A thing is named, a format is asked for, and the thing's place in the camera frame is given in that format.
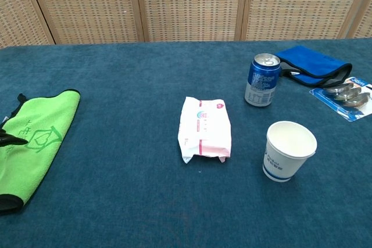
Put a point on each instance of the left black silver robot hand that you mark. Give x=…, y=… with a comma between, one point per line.
x=11, y=140

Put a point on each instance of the green and grey cloth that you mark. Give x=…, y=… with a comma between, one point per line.
x=35, y=132

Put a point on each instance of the blue cloth black trim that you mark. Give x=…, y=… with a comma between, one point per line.
x=311, y=63

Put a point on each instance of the teal table carpet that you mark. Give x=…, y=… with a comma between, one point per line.
x=145, y=207

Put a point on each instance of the white pink tissue pack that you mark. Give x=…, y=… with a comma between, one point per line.
x=203, y=127

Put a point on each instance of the woven bamboo folding screen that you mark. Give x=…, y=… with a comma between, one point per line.
x=186, y=4

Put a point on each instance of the blue drink can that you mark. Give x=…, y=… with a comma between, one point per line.
x=261, y=81

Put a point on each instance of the white paper cup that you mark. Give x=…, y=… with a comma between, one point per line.
x=286, y=149

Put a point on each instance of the blister pack of metal hooks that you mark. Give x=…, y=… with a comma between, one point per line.
x=346, y=97

